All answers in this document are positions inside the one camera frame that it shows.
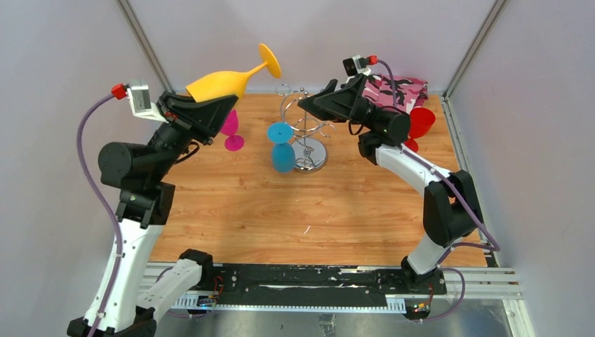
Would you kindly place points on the blue wine glass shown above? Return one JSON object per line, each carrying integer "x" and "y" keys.
{"x": 283, "y": 154}

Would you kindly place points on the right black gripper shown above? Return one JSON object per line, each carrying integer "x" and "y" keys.
{"x": 342, "y": 105}

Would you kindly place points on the chrome wine glass rack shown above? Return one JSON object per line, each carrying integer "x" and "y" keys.
{"x": 311, "y": 155}

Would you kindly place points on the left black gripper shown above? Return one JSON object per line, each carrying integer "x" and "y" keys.
{"x": 203, "y": 119}

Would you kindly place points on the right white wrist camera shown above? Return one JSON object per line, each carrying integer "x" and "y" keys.
{"x": 356, "y": 65}

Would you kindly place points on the aluminium frame rail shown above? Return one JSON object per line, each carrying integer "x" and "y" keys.
{"x": 463, "y": 287}

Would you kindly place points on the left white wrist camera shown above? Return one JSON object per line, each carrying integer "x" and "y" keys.
{"x": 140, "y": 102}

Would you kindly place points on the magenta wine glass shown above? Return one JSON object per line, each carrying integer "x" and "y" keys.
{"x": 234, "y": 142}

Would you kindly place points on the pink camouflage cloth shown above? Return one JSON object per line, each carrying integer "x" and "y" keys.
{"x": 406, "y": 93}

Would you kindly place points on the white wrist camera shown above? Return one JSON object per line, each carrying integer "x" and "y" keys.
{"x": 140, "y": 102}
{"x": 356, "y": 65}

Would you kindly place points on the yellow wine glass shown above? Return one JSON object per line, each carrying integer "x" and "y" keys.
{"x": 222, "y": 83}

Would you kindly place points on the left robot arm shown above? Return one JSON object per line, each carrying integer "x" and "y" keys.
{"x": 130, "y": 209}

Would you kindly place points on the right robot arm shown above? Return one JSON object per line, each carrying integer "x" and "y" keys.
{"x": 451, "y": 210}

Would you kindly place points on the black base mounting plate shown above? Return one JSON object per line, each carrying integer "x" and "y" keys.
{"x": 316, "y": 286}

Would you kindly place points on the red wine glass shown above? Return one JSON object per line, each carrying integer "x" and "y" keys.
{"x": 421, "y": 122}

